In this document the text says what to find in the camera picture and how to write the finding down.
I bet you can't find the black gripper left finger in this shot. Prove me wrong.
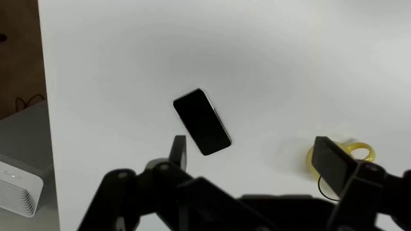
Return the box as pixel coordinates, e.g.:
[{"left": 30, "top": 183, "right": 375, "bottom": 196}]
[{"left": 76, "top": 133, "right": 275, "bottom": 231}]

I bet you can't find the thin black floor cable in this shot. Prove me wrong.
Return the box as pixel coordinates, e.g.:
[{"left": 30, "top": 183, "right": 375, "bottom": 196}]
[{"left": 14, "top": 94, "right": 46, "bottom": 113}]

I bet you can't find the yellow enamel cup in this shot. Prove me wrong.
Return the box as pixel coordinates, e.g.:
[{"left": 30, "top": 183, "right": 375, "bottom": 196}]
[{"left": 306, "top": 140, "right": 378, "bottom": 203}]

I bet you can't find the grey trash bin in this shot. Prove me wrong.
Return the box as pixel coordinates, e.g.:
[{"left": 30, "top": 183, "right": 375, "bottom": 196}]
[{"left": 0, "top": 154, "right": 46, "bottom": 218}]

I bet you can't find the black smartphone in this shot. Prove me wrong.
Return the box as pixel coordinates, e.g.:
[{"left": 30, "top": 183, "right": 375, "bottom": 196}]
[{"left": 172, "top": 87, "right": 233, "bottom": 156}]

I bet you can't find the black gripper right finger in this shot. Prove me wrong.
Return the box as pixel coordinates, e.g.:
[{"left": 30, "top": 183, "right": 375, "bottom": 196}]
[{"left": 311, "top": 135, "right": 411, "bottom": 231}]

